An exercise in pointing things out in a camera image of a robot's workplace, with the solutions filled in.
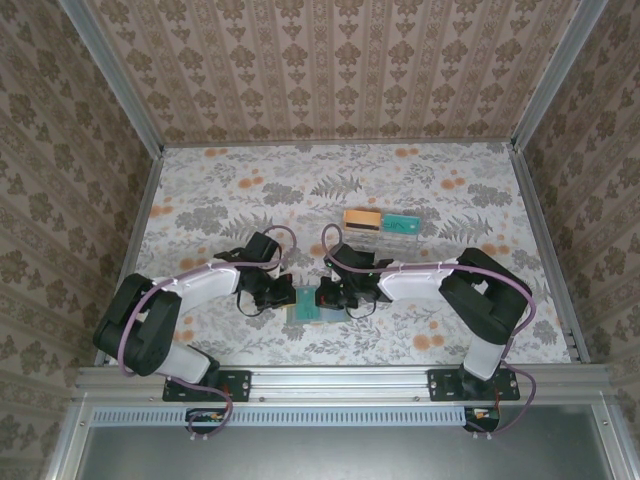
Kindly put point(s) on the clear acrylic card organizer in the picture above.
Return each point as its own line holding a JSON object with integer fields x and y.
{"x": 400, "y": 245}

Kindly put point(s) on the aluminium corner post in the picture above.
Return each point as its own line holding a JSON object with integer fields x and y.
{"x": 555, "y": 75}
{"x": 115, "y": 80}

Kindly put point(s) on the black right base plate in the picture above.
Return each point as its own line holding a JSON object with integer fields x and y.
{"x": 442, "y": 385}

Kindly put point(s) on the aluminium side rail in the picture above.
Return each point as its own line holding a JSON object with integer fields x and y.
{"x": 145, "y": 205}
{"x": 535, "y": 215}

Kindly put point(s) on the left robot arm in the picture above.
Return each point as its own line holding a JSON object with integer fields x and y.
{"x": 200, "y": 287}

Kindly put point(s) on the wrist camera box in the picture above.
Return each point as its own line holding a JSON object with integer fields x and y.
{"x": 265, "y": 247}
{"x": 352, "y": 257}

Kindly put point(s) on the grey metal sheet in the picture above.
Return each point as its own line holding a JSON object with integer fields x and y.
{"x": 340, "y": 455}

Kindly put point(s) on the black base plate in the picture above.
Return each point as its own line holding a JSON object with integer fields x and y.
{"x": 442, "y": 385}
{"x": 235, "y": 385}

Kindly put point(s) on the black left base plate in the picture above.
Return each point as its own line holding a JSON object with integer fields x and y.
{"x": 235, "y": 385}

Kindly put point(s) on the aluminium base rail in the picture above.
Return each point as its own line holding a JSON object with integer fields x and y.
{"x": 340, "y": 382}

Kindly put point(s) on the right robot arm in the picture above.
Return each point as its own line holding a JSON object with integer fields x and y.
{"x": 410, "y": 285}

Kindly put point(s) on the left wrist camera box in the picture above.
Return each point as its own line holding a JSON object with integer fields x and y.
{"x": 265, "y": 247}

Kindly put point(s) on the black electronics connector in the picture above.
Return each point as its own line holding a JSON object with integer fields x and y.
{"x": 482, "y": 422}
{"x": 205, "y": 422}

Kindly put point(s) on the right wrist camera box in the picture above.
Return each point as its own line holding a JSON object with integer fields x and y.
{"x": 352, "y": 257}

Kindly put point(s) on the aluminium back rail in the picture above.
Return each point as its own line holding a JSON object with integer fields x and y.
{"x": 340, "y": 143}

